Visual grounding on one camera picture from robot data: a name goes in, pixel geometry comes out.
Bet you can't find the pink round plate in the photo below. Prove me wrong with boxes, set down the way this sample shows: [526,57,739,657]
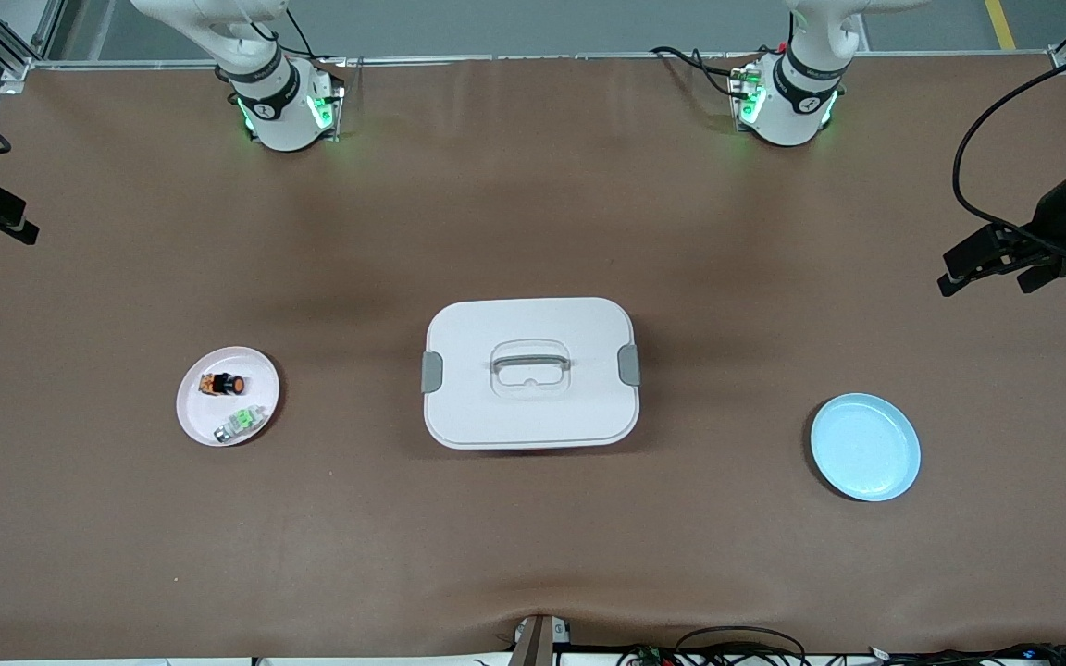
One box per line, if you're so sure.
[176,346,281,448]

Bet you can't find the white lidded box grey latches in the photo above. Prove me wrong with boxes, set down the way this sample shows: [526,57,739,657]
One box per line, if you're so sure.
[421,297,642,451]

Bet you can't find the black base power cable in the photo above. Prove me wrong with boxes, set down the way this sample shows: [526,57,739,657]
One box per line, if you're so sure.
[650,44,756,98]
[255,5,349,70]

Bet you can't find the black cable bundle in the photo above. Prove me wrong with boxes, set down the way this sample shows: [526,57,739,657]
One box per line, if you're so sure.
[616,626,1066,666]

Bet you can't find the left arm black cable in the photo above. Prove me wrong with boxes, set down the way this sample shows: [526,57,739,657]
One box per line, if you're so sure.
[952,37,1066,260]

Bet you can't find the brown table mat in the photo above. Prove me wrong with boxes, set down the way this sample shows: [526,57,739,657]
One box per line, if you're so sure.
[0,54,1066,662]

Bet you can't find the light blue round plate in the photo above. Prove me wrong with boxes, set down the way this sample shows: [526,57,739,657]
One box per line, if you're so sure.
[810,393,922,503]

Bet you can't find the silver table edge rail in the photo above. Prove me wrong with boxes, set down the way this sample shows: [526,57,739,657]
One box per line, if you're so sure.
[33,52,1052,68]

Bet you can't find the brown metal stand bracket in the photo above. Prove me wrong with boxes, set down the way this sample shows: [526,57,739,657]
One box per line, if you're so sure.
[510,614,573,666]

